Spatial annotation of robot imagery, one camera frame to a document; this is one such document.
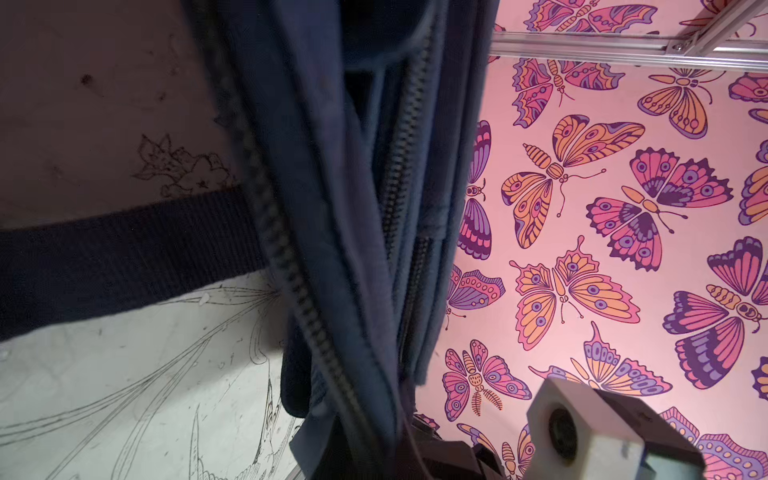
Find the navy blue student backpack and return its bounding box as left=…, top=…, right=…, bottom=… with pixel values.
left=1, top=1, right=498, bottom=479

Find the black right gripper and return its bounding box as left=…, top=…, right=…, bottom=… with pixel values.
left=413, top=413, right=504, bottom=479

